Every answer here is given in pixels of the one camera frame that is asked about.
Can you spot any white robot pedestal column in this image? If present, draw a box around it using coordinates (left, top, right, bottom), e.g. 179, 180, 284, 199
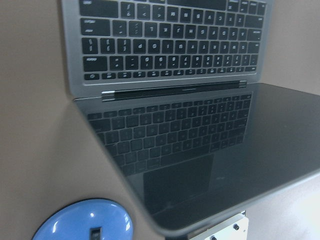
187, 210, 249, 240

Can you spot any blue desk lamp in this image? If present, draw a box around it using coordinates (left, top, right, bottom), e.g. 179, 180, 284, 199
33, 198, 134, 240

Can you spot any grey laptop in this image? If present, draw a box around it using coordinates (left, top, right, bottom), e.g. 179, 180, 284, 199
61, 0, 320, 240

